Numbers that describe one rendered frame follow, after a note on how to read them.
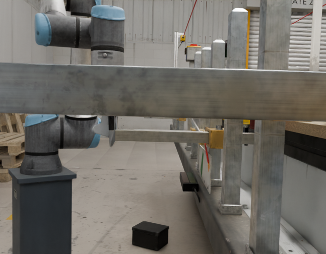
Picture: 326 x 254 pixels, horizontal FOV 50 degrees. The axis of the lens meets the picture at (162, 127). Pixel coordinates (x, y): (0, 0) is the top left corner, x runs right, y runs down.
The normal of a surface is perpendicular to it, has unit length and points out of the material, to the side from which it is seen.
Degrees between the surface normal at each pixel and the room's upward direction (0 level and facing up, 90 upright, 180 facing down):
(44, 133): 90
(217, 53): 90
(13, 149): 90
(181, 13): 90
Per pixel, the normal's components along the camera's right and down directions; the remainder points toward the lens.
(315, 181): -1.00, -0.03
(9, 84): 0.01, 0.07
